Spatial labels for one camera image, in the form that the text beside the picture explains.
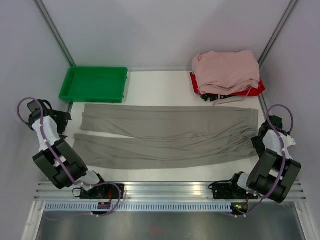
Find grey trousers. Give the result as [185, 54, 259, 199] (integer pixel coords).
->
[73, 104, 259, 170]

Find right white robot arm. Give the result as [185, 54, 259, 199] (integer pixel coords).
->
[227, 115, 301, 203]

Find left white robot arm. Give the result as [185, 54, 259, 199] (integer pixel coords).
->
[26, 99, 109, 199]

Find pink folded trousers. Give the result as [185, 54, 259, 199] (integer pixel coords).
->
[191, 50, 260, 96]

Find green plastic tray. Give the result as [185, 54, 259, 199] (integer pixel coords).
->
[59, 66, 128, 104]

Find red folded garment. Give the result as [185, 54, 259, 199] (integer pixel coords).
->
[189, 72, 265, 97]

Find dark patterned folded garment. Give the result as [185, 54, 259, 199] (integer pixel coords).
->
[200, 94, 232, 103]

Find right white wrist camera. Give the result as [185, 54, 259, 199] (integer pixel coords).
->
[283, 135, 296, 160]

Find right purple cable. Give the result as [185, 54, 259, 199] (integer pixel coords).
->
[234, 104, 294, 220]

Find purple cable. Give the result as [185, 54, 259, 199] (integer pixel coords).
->
[16, 97, 123, 221]
[234, 104, 294, 220]

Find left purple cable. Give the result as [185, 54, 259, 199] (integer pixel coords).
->
[16, 97, 123, 221]

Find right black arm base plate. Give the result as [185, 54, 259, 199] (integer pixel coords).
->
[208, 182, 258, 200]

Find aluminium mounting rail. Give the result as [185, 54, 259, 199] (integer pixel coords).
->
[33, 181, 307, 201]

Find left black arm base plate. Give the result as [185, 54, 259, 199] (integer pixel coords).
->
[72, 183, 125, 200]

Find slotted grey cable duct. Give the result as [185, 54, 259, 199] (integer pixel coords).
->
[44, 201, 248, 213]

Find left aluminium frame post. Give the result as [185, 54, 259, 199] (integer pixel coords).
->
[33, 0, 76, 67]

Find aluminium frame post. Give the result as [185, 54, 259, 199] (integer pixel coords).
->
[258, 0, 300, 67]
[33, 0, 76, 67]

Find right aluminium frame post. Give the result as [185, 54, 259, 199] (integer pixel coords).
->
[258, 0, 300, 67]

